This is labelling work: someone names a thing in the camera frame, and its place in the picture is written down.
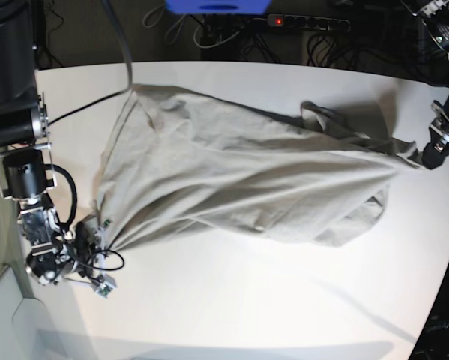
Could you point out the black power strip red switch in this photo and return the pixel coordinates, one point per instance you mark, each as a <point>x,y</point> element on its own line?
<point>308,23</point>

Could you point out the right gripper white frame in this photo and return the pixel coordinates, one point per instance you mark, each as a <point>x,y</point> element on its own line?
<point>86,254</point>

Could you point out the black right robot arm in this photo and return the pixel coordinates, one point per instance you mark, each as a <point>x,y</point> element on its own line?
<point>59,248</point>

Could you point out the blue box at top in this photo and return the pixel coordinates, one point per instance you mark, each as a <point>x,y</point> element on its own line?
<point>217,6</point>

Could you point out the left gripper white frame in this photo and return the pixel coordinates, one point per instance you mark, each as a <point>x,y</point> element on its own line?
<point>435,152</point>

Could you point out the grey t-shirt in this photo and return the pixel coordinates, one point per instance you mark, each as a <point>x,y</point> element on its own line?
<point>178,162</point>

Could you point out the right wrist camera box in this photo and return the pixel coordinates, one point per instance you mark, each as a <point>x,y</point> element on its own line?
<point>103,285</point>

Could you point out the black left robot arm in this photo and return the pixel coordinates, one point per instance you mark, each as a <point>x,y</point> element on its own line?
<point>435,17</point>

